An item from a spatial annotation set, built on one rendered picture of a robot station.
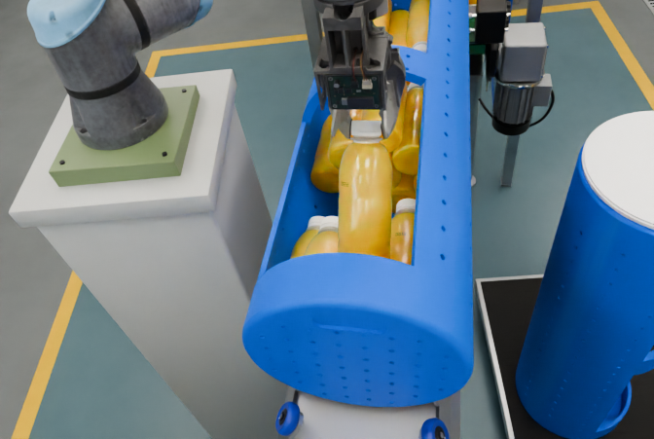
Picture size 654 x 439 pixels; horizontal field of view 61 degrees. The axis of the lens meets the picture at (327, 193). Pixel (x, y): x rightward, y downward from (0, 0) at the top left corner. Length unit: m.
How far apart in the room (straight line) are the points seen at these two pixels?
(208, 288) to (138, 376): 1.06
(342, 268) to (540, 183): 1.85
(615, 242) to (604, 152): 0.15
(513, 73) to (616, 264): 0.75
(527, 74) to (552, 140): 0.98
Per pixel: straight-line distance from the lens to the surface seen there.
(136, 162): 0.89
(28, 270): 2.61
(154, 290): 1.11
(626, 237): 0.99
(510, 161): 2.27
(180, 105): 0.98
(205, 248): 0.97
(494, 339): 1.80
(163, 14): 0.90
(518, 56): 1.60
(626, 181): 1.00
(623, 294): 1.10
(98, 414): 2.11
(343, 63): 0.57
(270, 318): 0.64
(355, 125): 0.69
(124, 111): 0.91
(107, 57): 0.87
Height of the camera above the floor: 1.74
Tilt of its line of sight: 48 degrees down
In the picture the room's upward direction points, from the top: 11 degrees counter-clockwise
